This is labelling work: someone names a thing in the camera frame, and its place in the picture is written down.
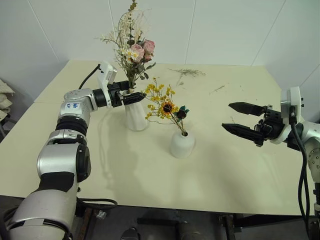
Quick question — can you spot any tall ribbed white vase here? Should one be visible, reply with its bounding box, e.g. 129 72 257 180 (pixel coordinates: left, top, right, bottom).
124 89 149 132

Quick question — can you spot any rusty metal bar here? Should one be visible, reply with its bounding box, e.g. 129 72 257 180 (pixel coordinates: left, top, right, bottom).
76 207 94 240

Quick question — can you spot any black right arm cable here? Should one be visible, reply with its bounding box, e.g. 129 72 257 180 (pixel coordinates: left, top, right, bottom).
289 111 312 227

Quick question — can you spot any dark rounded knob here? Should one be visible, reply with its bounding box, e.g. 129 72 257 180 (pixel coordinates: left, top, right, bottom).
119 226 141 240

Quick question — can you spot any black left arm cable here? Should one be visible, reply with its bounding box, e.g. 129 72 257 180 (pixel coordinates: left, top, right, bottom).
78 64 101 90

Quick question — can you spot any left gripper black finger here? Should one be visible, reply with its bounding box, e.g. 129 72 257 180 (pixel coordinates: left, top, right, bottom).
114 80 131 91
120 91 148 106

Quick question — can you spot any black cable with clear plug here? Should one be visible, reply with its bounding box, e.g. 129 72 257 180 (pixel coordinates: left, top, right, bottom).
76 198 118 221

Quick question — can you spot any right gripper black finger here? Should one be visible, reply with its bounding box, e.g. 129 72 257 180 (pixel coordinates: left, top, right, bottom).
228 101 267 117
221 122 264 148

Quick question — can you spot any dark chair frame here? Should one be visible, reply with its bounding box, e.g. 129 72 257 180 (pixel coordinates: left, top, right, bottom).
0 113 18 145

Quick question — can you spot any small round white vase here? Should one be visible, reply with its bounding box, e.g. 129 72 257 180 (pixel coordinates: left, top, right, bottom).
170 131 196 159

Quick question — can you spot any small dried thin twig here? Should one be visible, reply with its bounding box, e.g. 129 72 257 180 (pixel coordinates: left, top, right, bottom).
209 84 226 95

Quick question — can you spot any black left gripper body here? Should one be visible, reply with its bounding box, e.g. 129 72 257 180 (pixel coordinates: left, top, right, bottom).
107 82 125 109

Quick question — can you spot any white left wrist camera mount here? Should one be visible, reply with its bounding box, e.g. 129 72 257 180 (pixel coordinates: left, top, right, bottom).
96 60 118 108

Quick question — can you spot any beige crumpled cloth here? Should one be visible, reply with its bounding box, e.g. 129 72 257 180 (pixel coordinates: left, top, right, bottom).
0 79 15 121

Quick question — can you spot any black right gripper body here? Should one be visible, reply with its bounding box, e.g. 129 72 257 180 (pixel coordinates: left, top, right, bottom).
253 104 286 142

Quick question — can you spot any pink rose dried bouquet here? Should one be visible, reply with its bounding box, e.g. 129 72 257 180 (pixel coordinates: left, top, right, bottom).
94 0 157 96

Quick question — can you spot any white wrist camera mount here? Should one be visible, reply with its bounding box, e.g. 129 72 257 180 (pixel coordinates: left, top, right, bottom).
271 86 305 145
96 60 118 108

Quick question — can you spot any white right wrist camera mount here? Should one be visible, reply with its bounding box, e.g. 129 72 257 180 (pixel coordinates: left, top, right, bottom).
271 86 305 145

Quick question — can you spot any large dried grey twig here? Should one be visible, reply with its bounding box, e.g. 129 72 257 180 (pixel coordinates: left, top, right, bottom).
167 67 207 86

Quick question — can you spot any yellow sunflower bouquet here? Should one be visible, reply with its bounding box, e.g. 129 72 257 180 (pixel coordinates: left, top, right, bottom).
144 76 190 137

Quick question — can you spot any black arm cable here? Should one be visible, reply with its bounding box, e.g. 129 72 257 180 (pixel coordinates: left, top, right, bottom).
78 64 101 90
289 111 312 227

